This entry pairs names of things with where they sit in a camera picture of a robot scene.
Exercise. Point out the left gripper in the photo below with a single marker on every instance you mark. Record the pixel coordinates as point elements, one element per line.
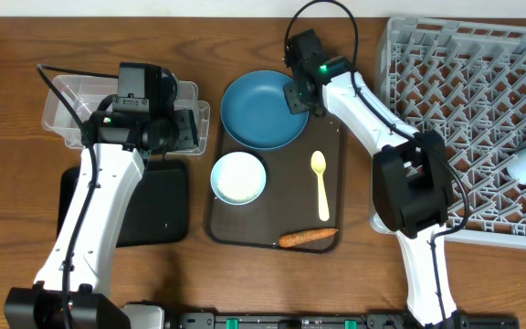
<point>187,128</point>

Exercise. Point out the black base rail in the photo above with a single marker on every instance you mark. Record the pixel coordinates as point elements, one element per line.
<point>290,321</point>

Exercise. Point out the clear plastic bin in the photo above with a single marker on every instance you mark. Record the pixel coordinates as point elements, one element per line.
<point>84,94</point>

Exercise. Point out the light blue bowl with rice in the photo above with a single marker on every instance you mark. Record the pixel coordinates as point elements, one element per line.
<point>238,178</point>

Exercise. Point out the brown serving tray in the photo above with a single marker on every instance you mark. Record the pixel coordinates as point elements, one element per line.
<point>289,201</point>

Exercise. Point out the yellow plastic spoon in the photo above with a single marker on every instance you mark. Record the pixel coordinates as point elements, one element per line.
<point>318,166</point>

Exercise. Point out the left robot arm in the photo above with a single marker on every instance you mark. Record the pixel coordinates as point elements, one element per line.
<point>138,121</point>

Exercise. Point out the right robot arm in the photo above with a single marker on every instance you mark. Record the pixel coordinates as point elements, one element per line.
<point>411,183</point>

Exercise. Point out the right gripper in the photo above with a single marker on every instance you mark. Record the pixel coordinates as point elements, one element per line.
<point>293,106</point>

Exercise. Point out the grey dishwasher rack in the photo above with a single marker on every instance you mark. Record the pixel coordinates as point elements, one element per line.
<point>467,82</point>

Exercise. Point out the orange carrot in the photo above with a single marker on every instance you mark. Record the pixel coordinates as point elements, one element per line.
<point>294,239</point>

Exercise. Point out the black plastic bin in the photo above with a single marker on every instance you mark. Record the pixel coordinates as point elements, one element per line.
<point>158,211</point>

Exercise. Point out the dark blue plate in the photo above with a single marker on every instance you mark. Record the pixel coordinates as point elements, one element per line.
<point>254,111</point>

